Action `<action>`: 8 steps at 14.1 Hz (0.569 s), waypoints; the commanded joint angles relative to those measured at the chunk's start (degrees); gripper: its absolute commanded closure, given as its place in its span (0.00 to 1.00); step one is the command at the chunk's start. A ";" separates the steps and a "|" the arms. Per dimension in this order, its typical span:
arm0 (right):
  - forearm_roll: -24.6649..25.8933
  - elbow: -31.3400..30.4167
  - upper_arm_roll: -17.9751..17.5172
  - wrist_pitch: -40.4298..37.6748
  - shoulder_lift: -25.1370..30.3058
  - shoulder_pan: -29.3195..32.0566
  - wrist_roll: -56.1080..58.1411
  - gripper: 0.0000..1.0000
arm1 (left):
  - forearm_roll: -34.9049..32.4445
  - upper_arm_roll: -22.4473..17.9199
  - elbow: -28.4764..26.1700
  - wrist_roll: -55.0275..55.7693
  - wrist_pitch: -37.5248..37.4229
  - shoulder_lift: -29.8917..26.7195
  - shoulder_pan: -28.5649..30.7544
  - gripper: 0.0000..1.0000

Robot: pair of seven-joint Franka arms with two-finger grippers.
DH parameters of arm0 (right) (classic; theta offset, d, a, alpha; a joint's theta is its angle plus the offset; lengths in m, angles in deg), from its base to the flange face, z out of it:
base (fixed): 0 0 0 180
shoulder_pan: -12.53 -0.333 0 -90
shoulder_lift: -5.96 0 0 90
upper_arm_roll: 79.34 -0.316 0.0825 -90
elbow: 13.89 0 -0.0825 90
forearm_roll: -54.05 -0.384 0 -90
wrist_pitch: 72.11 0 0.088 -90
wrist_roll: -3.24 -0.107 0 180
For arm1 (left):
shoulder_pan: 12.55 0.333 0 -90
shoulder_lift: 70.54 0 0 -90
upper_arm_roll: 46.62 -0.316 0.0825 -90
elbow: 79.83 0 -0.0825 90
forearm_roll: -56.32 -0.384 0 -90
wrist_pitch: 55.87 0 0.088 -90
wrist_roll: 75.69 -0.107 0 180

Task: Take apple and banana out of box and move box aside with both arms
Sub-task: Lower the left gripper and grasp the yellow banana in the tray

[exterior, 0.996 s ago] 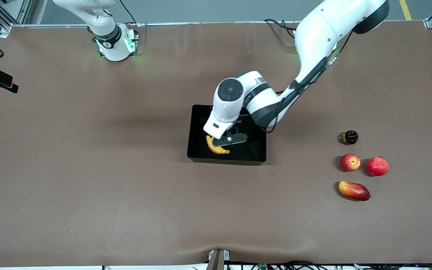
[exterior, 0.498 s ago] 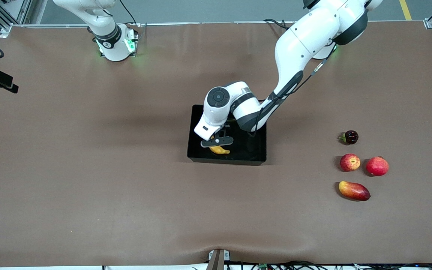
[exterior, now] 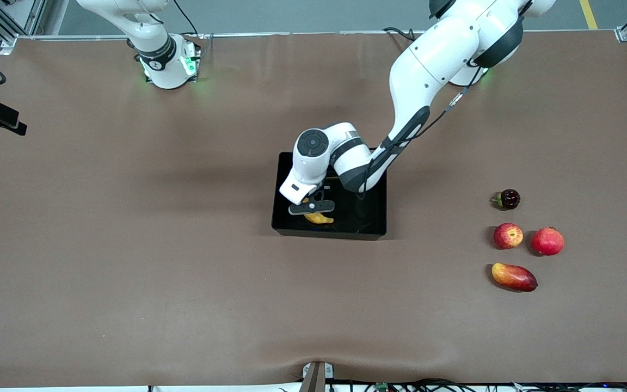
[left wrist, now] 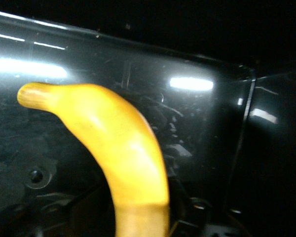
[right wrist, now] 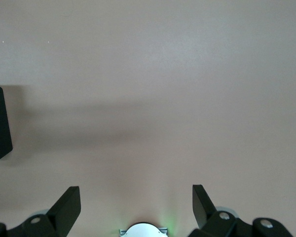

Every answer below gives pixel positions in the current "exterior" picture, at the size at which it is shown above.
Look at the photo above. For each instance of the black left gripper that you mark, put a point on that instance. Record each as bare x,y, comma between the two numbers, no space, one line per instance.
327,191

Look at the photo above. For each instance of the yellow banana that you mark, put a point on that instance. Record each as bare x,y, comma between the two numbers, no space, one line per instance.
319,219

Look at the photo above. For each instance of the black plastic box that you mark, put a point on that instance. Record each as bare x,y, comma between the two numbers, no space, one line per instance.
357,218

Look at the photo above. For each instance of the red yellow apple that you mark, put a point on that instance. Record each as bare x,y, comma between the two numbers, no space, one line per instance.
508,236

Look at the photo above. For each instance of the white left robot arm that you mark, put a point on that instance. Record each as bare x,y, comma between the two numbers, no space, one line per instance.
433,60

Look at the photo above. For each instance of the dark purple mangosteen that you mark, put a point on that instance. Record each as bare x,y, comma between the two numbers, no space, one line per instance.
509,199

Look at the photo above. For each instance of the green terminal connector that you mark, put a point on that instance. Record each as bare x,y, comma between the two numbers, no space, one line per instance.
381,386

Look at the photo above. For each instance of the red yellow mango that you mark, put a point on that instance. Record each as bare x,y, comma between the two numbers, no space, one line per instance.
515,277

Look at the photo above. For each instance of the brown table mat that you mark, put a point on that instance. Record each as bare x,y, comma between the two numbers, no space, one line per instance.
128,299

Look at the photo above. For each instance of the red pomegranate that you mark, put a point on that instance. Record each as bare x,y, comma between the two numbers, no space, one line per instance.
547,242

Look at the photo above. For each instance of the metal camera stand bracket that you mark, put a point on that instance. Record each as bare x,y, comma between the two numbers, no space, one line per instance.
313,375

